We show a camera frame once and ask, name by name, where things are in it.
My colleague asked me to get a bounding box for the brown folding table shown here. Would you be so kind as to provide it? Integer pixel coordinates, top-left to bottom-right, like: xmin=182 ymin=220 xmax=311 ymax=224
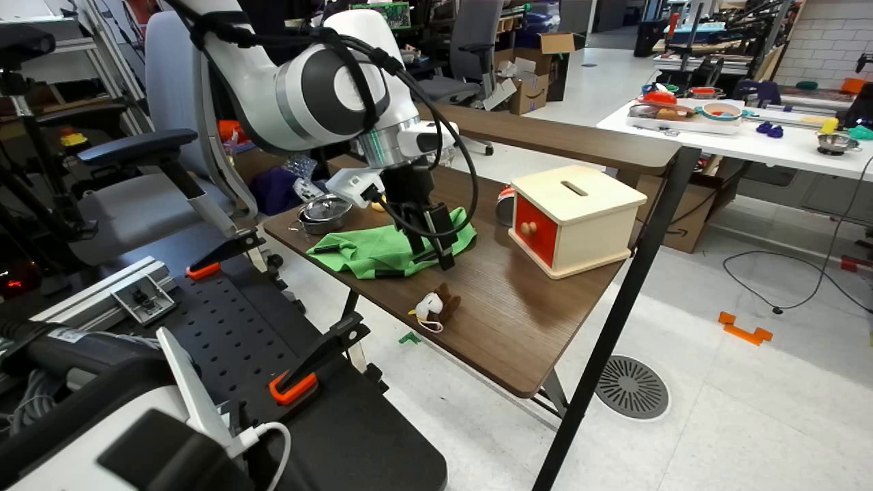
xmin=260 ymin=160 xmax=703 ymax=491

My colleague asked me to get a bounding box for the cardboard box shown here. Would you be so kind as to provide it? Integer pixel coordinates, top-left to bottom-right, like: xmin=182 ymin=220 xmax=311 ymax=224
xmin=497 ymin=31 xmax=575 ymax=113

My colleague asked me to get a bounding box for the green cloth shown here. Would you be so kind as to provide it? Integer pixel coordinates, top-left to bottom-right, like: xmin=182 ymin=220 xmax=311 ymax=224
xmin=307 ymin=224 xmax=440 ymax=280

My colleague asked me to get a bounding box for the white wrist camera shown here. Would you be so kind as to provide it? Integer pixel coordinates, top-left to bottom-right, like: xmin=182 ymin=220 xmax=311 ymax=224
xmin=325 ymin=165 xmax=384 ymax=207

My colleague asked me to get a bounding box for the orange floor marker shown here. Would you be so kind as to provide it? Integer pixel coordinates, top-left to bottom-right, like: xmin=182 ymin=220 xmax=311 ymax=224
xmin=718 ymin=310 xmax=772 ymax=345

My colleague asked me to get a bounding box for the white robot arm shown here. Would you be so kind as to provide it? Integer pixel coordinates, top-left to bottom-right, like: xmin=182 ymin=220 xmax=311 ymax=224
xmin=170 ymin=0 xmax=457 ymax=266

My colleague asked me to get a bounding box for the small plush toy animal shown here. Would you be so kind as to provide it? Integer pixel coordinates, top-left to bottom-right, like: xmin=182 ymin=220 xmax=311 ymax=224
xmin=410 ymin=284 xmax=461 ymax=333

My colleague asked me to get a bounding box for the orange handled black clamp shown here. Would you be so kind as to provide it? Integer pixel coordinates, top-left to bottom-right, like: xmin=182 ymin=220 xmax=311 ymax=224
xmin=266 ymin=312 xmax=367 ymax=406

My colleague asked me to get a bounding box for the long brown bench table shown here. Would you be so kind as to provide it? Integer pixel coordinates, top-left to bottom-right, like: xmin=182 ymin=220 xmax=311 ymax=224
xmin=440 ymin=104 xmax=702 ymax=175

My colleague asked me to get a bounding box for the white table with toys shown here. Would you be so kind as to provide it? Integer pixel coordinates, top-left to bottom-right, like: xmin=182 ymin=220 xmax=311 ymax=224
xmin=601 ymin=97 xmax=873 ymax=181

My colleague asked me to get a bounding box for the steel pot with lid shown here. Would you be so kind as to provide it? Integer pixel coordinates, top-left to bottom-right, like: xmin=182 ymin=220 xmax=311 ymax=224
xmin=299 ymin=192 xmax=351 ymax=226

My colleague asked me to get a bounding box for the wooden box with red drawer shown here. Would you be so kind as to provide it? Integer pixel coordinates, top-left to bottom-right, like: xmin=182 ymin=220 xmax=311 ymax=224
xmin=506 ymin=164 xmax=647 ymax=277

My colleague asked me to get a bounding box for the black perforated mount plate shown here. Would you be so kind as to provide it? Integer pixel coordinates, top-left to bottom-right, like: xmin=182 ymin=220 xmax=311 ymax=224
xmin=161 ymin=271 xmax=448 ymax=491

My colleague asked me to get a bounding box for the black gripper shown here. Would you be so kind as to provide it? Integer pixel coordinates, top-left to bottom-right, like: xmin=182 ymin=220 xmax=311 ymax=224
xmin=381 ymin=165 xmax=456 ymax=270

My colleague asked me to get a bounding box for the black floor cable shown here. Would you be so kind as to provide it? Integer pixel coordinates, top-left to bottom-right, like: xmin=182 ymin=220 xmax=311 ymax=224
xmin=721 ymin=151 xmax=873 ymax=318

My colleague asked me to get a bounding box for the grey armchair with armrest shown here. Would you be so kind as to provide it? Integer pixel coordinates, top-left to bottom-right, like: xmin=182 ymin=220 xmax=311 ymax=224
xmin=71 ymin=11 xmax=261 ymax=266

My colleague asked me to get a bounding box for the round floor drain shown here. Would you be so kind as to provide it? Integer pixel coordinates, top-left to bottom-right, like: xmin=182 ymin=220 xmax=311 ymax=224
xmin=594 ymin=355 xmax=669 ymax=420

